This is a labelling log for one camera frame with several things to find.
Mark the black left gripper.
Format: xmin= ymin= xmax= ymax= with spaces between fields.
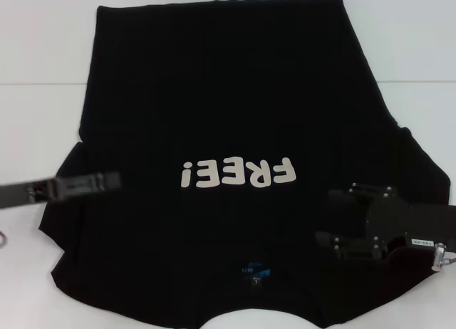
xmin=0 ymin=170 xmax=123 ymax=211

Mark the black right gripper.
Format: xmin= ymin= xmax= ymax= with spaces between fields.
xmin=315 ymin=182 xmax=456 ymax=264

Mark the black shirt with FREE print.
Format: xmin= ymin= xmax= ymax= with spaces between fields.
xmin=38 ymin=0 xmax=453 ymax=329

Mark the silver cable plug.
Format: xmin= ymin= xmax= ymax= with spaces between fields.
xmin=429 ymin=241 xmax=456 ymax=273

